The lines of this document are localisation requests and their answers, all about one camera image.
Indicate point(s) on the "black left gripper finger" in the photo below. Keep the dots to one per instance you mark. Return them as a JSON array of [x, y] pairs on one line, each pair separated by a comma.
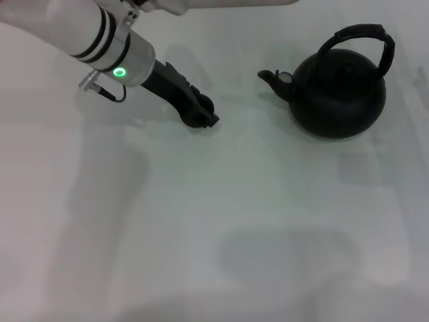
[[201, 119]]

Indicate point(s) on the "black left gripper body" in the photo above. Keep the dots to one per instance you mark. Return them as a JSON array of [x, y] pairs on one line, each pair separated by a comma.
[[167, 84]]

